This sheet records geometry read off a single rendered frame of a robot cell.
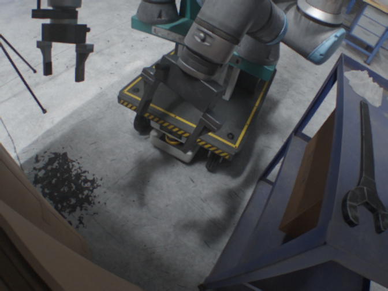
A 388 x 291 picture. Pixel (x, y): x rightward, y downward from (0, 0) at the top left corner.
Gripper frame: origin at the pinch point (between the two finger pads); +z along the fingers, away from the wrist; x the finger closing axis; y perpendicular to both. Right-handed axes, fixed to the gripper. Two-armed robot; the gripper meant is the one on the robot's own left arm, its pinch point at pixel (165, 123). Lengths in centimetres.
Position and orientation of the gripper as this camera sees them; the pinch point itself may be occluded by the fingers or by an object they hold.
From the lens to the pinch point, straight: 50.0
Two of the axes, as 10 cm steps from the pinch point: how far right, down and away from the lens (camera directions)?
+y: -4.6, 3.0, -8.4
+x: 7.6, 6.2, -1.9
